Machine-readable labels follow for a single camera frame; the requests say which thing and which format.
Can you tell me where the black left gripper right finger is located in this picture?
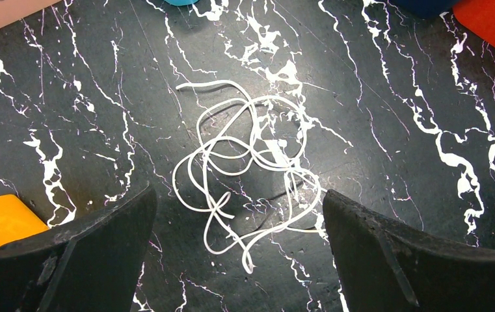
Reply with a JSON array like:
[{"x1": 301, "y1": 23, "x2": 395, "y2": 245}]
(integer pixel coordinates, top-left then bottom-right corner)
[{"x1": 323, "y1": 190, "x2": 495, "y2": 311}]

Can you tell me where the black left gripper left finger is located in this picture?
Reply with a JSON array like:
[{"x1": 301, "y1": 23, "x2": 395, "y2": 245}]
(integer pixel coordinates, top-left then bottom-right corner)
[{"x1": 0, "y1": 186, "x2": 157, "y2": 311}]

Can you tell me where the yellow plastic parts bin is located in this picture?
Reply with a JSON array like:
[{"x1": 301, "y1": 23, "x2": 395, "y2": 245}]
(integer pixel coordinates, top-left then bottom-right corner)
[{"x1": 0, "y1": 194, "x2": 49, "y2": 247}]

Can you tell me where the dark blue plastic tray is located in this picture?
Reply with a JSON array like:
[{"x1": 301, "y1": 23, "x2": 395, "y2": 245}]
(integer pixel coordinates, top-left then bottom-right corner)
[{"x1": 390, "y1": 0, "x2": 460, "y2": 19}]

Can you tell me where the teal plastic tray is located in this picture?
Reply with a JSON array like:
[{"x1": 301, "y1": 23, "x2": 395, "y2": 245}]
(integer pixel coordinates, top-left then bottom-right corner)
[{"x1": 165, "y1": 0, "x2": 198, "y2": 7}]

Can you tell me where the tangled pile of wires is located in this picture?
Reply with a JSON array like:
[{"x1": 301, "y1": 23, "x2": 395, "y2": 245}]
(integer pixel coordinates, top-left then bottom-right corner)
[{"x1": 171, "y1": 80, "x2": 328, "y2": 275}]

